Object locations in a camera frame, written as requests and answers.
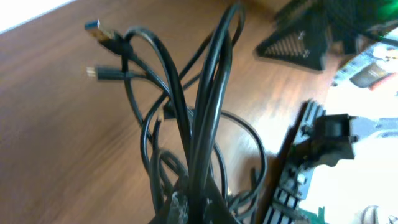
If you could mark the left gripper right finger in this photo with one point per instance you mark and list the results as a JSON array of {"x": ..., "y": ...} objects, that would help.
[{"x": 216, "y": 212}]

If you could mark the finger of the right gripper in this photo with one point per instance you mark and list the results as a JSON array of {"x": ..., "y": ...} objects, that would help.
[{"x": 301, "y": 42}]

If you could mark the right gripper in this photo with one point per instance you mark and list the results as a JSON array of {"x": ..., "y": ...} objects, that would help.
[{"x": 312, "y": 141}]

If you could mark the black USB cable long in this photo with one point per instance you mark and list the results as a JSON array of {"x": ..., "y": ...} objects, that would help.
[{"x": 211, "y": 89}]

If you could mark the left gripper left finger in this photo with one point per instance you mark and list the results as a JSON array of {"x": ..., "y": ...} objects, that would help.
[{"x": 175, "y": 210}]

